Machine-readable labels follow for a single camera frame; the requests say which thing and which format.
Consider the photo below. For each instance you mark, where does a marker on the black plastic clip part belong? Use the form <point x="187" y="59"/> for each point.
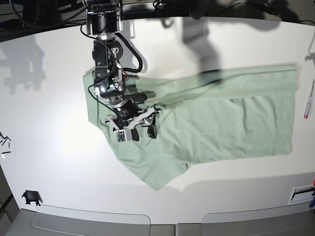
<point x="32" y="196"/>

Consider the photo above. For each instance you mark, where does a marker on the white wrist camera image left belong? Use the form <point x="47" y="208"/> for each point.
<point x="123" y="135"/>

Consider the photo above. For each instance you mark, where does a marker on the light green T-shirt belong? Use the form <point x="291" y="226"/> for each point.
<point x="213" y="116"/>

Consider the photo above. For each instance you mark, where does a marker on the small black hex keys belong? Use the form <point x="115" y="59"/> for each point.
<point x="5" y="145"/>

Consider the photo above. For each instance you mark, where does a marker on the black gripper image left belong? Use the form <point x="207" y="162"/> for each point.
<point x="130" y="115"/>

